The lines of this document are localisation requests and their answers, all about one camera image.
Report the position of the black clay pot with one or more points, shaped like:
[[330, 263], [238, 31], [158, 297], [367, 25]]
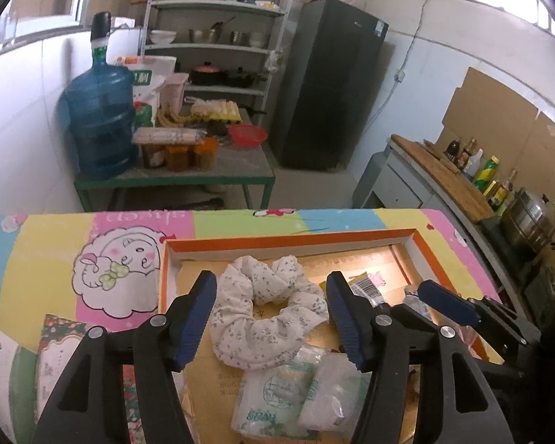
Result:
[[207, 74]]

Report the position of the bunch of bananas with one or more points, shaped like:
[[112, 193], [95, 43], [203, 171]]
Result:
[[167, 117]]

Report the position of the dark grey refrigerator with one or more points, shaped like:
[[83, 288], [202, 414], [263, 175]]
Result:
[[327, 86]]

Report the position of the orange sauce jar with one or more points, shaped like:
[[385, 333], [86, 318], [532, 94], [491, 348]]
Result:
[[178, 157], [205, 153]]

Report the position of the noodle bundle package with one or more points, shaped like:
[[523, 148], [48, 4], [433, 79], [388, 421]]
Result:
[[167, 135]]

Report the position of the black water pump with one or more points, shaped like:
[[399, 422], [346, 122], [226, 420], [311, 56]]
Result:
[[100, 29]]

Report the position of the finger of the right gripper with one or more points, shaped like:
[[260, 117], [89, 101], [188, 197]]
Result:
[[448, 304]]

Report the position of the pink plastic container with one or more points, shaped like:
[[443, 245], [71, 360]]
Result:
[[172, 93]]

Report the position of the white bowl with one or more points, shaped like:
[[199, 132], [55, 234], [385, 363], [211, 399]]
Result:
[[162, 37]]

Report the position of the dark sauce jar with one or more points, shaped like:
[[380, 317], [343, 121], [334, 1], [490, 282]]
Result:
[[153, 156]]

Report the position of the orange shallow cardboard box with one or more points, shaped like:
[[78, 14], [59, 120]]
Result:
[[399, 257]]

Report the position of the grey kitchen counter cabinet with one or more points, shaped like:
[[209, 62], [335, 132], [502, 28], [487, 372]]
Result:
[[389, 182]]

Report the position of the cardboard wall sheet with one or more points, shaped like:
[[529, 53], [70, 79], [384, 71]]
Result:
[[505, 125]]

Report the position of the green yellow bottle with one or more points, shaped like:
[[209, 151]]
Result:
[[485, 175]]

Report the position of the egg tray in bag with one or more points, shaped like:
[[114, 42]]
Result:
[[218, 109]]

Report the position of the steel steamer pot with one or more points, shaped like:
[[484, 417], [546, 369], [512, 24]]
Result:
[[527, 223]]

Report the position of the red plastic colander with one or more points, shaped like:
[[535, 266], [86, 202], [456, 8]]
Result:
[[247, 135]]

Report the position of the black wok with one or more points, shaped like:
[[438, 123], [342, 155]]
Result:
[[243, 79]]

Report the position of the white green tissue packet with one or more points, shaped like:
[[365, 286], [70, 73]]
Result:
[[270, 401]]

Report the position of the colourful cartoon table cloth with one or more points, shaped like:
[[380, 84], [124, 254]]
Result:
[[103, 268]]

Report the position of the green white tissue box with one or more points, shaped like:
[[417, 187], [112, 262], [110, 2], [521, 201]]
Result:
[[17, 390]]

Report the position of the clear wrapped tissue packet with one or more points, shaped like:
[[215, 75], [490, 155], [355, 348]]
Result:
[[336, 396]]

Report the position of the white floral scrunchie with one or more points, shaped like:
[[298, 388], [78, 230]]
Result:
[[264, 312]]

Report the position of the dark soy sauce bottle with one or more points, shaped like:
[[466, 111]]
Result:
[[453, 148]]

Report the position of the steel mixing bowl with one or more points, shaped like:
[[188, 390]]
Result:
[[205, 36]]

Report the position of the floral tissue pack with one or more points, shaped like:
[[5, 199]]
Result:
[[59, 341]]

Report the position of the white rice sack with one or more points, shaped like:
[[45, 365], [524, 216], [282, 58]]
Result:
[[150, 75]]

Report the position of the yellow white snack packet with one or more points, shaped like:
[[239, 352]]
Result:
[[364, 286]]

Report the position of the green side table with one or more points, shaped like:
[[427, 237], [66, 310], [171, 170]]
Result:
[[248, 168]]

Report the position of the purple white snack packet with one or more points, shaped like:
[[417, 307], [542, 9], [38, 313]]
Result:
[[412, 300]]

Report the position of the white plastic bottle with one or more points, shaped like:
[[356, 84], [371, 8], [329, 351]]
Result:
[[473, 164]]

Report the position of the blue water jug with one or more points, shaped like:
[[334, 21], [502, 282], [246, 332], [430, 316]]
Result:
[[102, 117]]

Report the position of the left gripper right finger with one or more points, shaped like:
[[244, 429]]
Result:
[[456, 404]]

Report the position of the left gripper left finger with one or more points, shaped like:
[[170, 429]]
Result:
[[157, 349]]

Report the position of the metal storage shelf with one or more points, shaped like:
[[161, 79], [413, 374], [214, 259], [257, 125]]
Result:
[[241, 38]]

